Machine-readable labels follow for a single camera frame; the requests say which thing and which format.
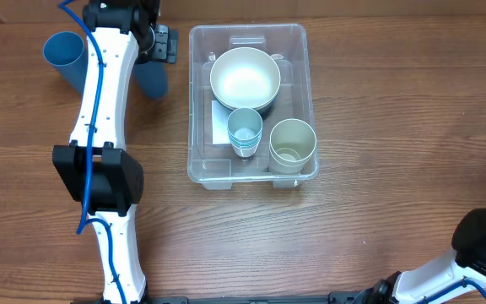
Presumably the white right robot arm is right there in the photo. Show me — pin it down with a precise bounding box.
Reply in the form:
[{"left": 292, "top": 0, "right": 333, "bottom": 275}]
[{"left": 352, "top": 208, "right": 486, "bottom": 303}]

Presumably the light blue small cup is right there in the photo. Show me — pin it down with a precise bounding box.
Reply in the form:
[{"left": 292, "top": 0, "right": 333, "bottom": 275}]
[{"left": 229, "top": 137, "right": 261, "bottom": 149}]

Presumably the dark blue tall cup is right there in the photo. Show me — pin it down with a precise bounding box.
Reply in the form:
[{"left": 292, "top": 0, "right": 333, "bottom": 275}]
[
  {"left": 132, "top": 62, "right": 168, "bottom": 99},
  {"left": 43, "top": 31, "right": 88, "bottom": 95}
]

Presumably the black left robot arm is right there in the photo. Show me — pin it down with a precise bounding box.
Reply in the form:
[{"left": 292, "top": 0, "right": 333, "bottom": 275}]
[{"left": 43, "top": 0, "right": 178, "bottom": 303}]

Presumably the grey small cup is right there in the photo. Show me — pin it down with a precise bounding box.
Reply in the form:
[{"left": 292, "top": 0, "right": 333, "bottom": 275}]
[{"left": 227, "top": 108, "right": 263, "bottom": 143}]

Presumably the cream bowl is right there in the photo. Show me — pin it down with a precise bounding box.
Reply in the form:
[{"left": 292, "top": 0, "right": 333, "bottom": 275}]
[
  {"left": 212, "top": 90, "right": 280, "bottom": 111},
  {"left": 209, "top": 47, "right": 281, "bottom": 95}
]

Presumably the white label in bin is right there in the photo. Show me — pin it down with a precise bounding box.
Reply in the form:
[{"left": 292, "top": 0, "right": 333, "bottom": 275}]
[{"left": 211, "top": 100, "right": 231, "bottom": 144}]

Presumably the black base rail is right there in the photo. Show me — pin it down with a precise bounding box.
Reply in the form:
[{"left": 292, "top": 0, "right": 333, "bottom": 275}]
[{"left": 70, "top": 290, "right": 446, "bottom": 304}]

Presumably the cream bowl front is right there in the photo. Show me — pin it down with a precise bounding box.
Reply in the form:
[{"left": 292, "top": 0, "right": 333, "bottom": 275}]
[{"left": 209, "top": 47, "right": 281, "bottom": 95}]

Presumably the cream tall cup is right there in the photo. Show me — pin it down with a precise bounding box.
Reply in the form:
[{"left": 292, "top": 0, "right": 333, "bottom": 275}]
[
  {"left": 269, "top": 118, "right": 317, "bottom": 166},
  {"left": 269, "top": 147, "right": 305, "bottom": 175}
]

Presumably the green small cup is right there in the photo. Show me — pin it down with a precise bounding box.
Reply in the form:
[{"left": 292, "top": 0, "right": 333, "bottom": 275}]
[{"left": 231, "top": 142, "right": 259, "bottom": 151}]

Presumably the clear plastic storage bin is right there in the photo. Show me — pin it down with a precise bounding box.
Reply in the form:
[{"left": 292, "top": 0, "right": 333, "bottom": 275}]
[{"left": 187, "top": 24, "right": 319, "bottom": 190}]

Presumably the pink small cup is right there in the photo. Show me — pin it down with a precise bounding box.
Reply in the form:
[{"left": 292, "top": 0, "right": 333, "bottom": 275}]
[{"left": 235, "top": 149, "right": 257, "bottom": 158}]

